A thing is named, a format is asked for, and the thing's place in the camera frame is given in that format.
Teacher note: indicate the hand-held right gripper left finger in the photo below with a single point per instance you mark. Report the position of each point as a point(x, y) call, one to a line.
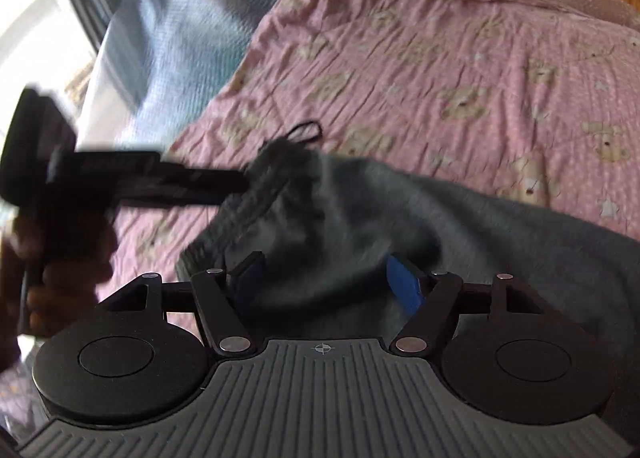
point(246, 279)

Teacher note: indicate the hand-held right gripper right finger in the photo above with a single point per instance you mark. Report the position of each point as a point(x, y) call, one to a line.
point(406, 288)

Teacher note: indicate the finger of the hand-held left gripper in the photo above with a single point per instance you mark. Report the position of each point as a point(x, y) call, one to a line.
point(180, 195)
point(210, 174)

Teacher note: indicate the pink printed blanket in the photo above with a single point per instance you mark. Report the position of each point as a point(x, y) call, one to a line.
point(425, 88)

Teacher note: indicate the person's left hand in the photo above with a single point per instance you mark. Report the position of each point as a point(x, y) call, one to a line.
point(75, 283)

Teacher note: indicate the dark grey pants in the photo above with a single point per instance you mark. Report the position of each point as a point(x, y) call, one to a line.
point(350, 228)

